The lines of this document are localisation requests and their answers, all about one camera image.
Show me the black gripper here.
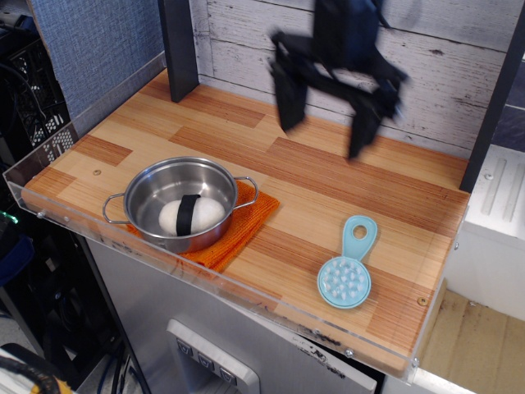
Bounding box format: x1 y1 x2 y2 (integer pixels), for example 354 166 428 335
271 1 408 158

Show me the light blue scrubber spoon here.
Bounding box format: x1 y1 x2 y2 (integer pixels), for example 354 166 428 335
317 215 377 309

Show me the stainless steel pot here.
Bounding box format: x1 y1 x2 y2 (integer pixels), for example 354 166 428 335
103 156 259 254

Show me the orange cloth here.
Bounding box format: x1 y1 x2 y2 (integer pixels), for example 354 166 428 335
125 179 281 273

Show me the white rice ball toy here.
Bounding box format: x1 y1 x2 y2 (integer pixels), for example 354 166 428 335
158 195 226 236

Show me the clear acrylic table guard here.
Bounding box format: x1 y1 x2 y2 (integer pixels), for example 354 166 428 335
5 121 466 378

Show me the white side counter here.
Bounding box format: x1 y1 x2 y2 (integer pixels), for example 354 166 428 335
444 145 524 320

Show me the silver toy fridge cabinet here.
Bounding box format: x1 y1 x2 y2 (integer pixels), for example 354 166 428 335
87 236 384 393

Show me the black perforated crate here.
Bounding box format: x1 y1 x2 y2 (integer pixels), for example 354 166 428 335
0 16 75 161

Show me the dark grey right post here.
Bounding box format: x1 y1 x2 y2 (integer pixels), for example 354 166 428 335
459 6 524 193

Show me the dark grey post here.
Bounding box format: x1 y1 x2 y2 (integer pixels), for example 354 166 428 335
459 6 524 193
157 0 199 103

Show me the dark grey left post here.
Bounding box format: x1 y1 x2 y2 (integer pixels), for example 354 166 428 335
157 0 199 103

